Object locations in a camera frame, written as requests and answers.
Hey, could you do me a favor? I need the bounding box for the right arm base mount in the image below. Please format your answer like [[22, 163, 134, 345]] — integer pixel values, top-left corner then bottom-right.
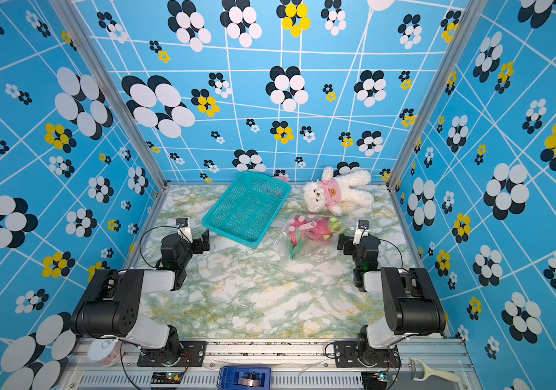
[[332, 341, 402, 369]]

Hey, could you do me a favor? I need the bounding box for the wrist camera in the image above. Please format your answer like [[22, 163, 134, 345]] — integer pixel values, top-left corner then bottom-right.
[[176, 217, 193, 243], [353, 219, 369, 245]]

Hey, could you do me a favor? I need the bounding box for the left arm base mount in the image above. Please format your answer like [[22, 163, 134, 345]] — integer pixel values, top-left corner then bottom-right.
[[137, 341, 207, 368]]

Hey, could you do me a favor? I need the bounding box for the teal plastic basket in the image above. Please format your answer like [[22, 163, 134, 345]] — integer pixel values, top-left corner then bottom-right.
[[202, 172, 291, 248]]

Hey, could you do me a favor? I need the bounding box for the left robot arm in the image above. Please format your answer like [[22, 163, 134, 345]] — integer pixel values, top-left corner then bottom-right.
[[71, 231, 211, 359]]

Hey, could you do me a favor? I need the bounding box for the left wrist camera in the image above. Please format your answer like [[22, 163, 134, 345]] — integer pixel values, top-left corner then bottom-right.
[[176, 217, 193, 243]]

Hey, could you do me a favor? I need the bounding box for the blue tape dispenser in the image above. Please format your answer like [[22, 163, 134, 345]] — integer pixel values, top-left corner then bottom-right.
[[217, 367, 271, 390]]

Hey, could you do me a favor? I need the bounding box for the white peeler tool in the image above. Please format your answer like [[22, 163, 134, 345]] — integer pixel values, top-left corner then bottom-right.
[[410, 358, 462, 384]]

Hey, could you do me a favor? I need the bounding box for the pink dragon fruit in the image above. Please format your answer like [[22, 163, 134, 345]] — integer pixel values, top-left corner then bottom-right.
[[287, 214, 347, 259]]

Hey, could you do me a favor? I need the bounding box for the white teddy bear pink shirt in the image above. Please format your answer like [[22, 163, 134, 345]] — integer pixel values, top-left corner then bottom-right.
[[302, 167, 374, 216]]

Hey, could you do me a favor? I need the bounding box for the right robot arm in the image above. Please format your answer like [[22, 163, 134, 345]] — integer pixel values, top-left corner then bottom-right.
[[338, 234, 445, 351]]

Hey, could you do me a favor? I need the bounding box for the clear zip-top bag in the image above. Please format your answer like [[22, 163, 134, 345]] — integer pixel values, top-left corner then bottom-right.
[[273, 214, 349, 260]]

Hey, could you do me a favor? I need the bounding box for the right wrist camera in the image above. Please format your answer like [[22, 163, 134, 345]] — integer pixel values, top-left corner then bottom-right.
[[353, 219, 369, 245]]

